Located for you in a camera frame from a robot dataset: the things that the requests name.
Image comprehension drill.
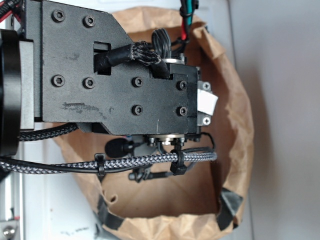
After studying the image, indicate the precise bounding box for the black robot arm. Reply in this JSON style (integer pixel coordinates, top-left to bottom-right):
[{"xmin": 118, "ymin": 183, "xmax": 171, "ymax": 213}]
[{"xmin": 0, "ymin": 0, "xmax": 218, "ymax": 156}]

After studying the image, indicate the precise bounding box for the small black microphone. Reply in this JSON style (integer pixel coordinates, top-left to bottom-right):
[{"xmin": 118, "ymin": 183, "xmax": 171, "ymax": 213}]
[{"xmin": 104, "ymin": 138, "xmax": 134, "ymax": 158}]

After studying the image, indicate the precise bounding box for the brown paper bag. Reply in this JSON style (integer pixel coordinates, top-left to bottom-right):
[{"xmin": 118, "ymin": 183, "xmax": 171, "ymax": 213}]
[{"xmin": 52, "ymin": 6, "xmax": 255, "ymax": 240}]

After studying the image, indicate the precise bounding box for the grey braided cable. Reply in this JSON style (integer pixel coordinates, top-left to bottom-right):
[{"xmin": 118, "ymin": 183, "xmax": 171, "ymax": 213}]
[{"xmin": 0, "ymin": 123, "xmax": 218, "ymax": 175}]

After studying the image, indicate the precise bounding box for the red green wire bundle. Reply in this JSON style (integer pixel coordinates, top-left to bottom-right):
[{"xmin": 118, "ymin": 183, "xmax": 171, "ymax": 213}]
[{"xmin": 178, "ymin": 0, "xmax": 201, "ymax": 41}]

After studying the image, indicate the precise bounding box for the aluminium frame rail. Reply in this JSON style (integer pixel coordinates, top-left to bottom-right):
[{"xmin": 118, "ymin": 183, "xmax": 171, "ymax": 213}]
[{"xmin": 0, "ymin": 14, "xmax": 26, "ymax": 240}]

